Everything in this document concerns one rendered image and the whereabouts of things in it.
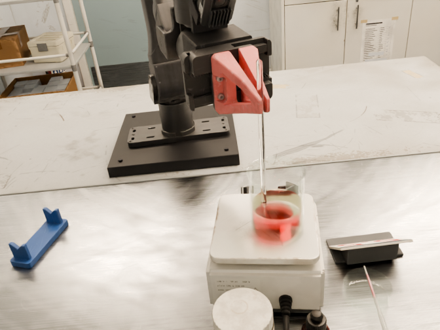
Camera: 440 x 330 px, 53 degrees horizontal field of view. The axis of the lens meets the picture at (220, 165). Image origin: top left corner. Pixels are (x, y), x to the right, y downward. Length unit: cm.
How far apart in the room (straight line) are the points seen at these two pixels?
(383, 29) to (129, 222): 262
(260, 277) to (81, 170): 48
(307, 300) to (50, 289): 33
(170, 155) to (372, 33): 243
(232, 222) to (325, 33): 255
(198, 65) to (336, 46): 262
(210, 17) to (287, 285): 30
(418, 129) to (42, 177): 72
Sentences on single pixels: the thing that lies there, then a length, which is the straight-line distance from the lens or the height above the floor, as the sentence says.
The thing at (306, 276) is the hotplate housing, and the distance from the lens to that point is 50.
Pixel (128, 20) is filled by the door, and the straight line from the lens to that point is 351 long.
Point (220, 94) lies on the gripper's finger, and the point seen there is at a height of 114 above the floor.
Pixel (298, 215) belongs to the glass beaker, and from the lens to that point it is 48.
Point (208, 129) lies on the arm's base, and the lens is 87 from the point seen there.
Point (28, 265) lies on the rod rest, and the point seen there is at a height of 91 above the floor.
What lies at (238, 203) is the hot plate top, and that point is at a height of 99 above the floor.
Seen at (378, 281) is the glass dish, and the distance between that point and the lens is 59.
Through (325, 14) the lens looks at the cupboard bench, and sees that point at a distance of 298.
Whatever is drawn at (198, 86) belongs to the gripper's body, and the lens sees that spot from 50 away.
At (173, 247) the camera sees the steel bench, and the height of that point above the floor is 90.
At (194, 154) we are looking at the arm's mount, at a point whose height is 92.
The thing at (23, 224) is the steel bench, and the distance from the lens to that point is 78.
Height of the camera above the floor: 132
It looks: 32 degrees down
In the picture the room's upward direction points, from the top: 6 degrees counter-clockwise
